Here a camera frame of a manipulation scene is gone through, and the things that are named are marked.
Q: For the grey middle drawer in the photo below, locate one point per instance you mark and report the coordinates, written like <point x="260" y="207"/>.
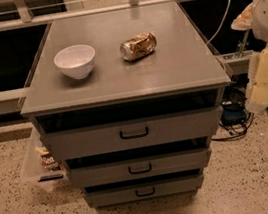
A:
<point x="139" y="168"/>

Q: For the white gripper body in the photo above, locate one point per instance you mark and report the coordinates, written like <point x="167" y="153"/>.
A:
<point x="267" y="16"/>

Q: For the grey bottom drawer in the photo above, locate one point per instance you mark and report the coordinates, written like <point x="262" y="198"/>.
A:
<point x="144" y="191"/>

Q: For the grey drawer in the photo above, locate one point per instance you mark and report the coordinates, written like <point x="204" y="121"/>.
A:
<point x="132" y="134"/>
<point x="139" y="168"/>
<point x="144" y="191"/>

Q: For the crushed gold soda can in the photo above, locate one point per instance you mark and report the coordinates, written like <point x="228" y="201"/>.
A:
<point x="137" y="47"/>

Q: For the metal diagonal strut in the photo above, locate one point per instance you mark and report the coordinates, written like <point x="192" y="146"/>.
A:
<point x="241" y="45"/>

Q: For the clear plastic storage bin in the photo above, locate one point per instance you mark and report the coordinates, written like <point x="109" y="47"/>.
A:
<point x="40" y="168"/>

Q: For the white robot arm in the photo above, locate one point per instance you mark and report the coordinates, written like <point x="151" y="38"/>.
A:
<point x="255" y="18"/>

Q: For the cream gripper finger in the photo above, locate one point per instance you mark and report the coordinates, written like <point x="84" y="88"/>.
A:
<point x="244" y="21"/>

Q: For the white ceramic bowl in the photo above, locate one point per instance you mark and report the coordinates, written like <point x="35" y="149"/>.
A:
<point x="76" y="61"/>

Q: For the blue electronic box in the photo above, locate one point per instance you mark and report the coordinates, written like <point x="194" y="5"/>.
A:
<point x="233" y="114"/>

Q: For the grey drawer cabinet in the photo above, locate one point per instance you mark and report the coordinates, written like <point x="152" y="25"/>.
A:
<point x="180" y="75"/>

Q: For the grey top drawer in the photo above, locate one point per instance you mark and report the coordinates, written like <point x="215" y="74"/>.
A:
<point x="132" y="134"/>

